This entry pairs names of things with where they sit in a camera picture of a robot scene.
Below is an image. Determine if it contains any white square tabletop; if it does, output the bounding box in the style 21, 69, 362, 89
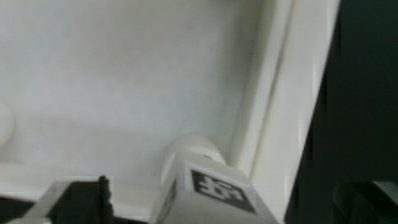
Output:
0, 0, 341, 220

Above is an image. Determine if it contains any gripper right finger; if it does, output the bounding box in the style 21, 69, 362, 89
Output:
330, 181, 398, 224

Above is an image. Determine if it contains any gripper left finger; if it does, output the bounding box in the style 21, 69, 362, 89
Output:
21, 176, 114, 224

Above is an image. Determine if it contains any white table leg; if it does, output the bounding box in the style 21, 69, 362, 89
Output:
149, 135, 281, 224

